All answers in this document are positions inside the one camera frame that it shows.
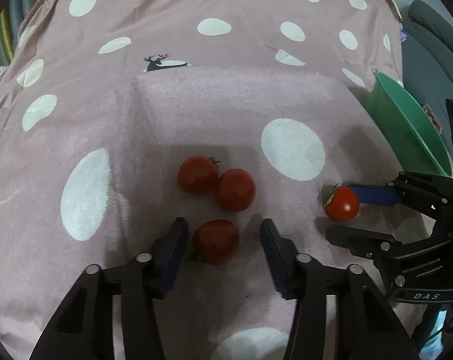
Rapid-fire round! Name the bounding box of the small red tomato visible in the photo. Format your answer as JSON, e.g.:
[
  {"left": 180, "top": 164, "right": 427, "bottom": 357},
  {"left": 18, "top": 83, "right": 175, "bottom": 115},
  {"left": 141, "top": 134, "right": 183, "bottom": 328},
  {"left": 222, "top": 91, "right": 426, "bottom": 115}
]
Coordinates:
[
  {"left": 177, "top": 154, "right": 219, "bottom": 195},
  {"left": 214, "top": 168, "right": 256, "bottom": 212},
  {"left": 192, "top": 219, "right": 240, "bottom": 266}
]

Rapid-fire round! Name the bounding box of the green plastic bowl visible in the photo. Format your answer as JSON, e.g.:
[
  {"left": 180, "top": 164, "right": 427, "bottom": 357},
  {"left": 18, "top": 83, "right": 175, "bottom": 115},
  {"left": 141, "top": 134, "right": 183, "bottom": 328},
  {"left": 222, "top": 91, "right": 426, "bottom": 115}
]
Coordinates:
[{"left": 363, "top": 72, "right": 452, "bottom": 177}]

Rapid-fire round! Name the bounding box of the pink polka dot cloth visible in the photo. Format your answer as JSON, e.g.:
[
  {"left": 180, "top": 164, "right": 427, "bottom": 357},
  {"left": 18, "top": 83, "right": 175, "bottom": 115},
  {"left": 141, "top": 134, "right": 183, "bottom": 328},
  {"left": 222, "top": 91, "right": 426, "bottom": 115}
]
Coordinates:
[{"left": 0, "top": 0, "right": 404, "bottom": 359}]

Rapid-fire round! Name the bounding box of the small red tomato front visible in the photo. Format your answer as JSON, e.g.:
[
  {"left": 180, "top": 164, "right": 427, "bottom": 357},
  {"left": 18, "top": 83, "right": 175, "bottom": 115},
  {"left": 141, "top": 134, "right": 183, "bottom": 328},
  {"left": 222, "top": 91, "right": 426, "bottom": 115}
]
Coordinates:
[{"left": 214, "top": 168, "right": 256, "bottom": 212}]

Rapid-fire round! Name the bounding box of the small red tomato back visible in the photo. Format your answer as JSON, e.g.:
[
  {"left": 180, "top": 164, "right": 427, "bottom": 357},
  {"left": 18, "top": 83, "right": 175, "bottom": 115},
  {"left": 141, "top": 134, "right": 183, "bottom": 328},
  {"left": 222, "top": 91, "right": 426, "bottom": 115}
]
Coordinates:
[{"left": 177, "top": 154, "right": 219, "bottom": 195}]

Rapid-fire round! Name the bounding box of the large red tomato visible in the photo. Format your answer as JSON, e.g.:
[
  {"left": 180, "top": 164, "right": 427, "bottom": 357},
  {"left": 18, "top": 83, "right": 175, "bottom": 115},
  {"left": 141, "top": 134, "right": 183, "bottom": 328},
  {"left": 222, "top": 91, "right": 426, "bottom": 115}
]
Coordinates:
[{"left": 321, "top": 184, "right": 360, "bottom": 223}]

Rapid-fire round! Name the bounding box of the grey sofa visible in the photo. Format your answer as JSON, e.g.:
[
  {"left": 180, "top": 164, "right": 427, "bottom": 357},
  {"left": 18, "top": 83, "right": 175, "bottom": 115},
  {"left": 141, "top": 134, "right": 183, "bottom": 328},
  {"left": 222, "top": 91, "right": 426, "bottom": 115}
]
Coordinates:
[{"left": 398, "top": 0, "right": 453, "bottom": 121}]

